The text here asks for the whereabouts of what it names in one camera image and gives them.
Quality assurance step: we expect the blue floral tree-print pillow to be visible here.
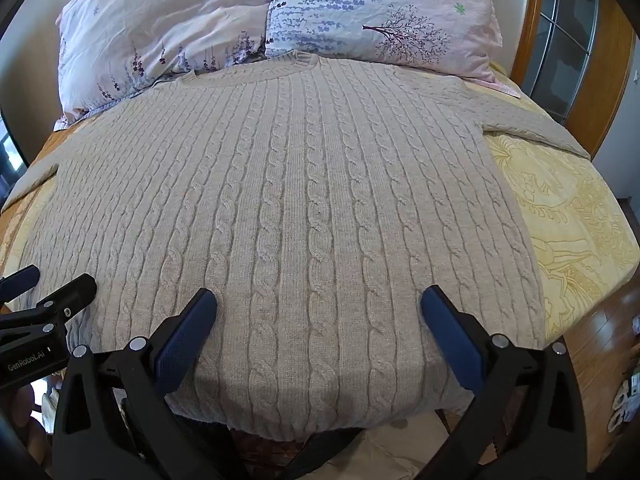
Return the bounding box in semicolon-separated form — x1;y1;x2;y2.
264;0;503;96

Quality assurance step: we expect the yellow patterned bed sheet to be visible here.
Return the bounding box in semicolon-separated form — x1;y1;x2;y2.
0;60;640;351

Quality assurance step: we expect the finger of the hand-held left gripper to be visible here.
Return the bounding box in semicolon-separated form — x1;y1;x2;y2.
0;265;41;303
0;274;98;348

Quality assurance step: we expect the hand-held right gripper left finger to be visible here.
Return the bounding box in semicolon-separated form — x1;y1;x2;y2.
52;287;251;480

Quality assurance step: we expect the white patterned slipper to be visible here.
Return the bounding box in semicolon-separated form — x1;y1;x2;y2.
607;372;640;433

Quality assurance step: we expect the black strap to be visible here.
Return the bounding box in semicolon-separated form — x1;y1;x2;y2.
285;427;366;480

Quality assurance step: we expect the wooden framed glass door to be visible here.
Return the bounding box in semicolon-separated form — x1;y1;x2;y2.
510;0;637;161

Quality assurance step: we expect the pink floral pillow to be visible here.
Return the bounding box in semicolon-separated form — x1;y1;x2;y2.
54;0;273;131

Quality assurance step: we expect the beige cable-knit sweater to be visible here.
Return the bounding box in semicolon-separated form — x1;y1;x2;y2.
0;51;591;443

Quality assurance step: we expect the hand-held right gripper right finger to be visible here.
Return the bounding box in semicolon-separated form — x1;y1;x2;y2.
420;285;587;480

